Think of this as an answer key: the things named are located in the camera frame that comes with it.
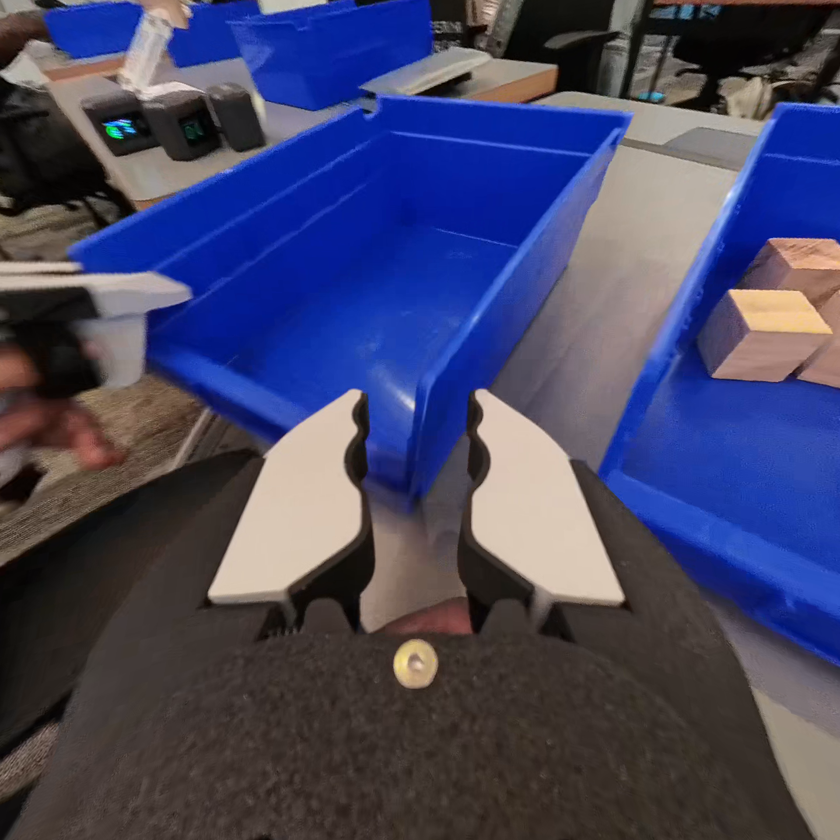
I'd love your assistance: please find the blue plastic bin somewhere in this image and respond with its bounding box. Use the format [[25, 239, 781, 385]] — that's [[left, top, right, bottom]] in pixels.
[[42, 0, 260, 68], [69, 95, 634, 513], [598, 101, 840, 667], [230, 0, 435, 111]]

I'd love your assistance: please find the black battery charger box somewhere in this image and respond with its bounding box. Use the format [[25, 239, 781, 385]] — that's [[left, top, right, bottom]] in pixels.
[[206, 84, 266, 151], [143, 88, 217, 161], [82, 92, 158, 157]]

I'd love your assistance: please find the person's left hand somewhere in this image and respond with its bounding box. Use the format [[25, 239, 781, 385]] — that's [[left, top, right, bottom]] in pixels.
[[0, 348, 126, 470]]

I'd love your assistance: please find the black office chair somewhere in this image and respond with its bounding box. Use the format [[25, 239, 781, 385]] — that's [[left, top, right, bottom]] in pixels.
[[543, 29, 623, 99], [672, 0, 840, 109]]

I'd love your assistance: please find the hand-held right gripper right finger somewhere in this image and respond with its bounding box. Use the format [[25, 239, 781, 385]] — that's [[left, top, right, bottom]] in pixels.
[[457, 388, 626, 641]]

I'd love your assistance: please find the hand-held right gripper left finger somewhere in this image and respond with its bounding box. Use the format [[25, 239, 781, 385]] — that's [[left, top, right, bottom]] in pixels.
[[206, 388, 376, 641]]

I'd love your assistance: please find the group of wooden blocks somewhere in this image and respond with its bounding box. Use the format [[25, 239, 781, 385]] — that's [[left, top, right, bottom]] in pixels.
[[697, 238, 840, 388]]

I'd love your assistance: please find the grey hooded sweatshirt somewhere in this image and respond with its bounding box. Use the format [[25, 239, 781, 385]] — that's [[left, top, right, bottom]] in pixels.
[[0, 453, 257, 742]]

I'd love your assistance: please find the silver metal plate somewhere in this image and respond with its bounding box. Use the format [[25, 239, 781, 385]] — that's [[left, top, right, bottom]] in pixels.
[[360, 47, 493, 98]]

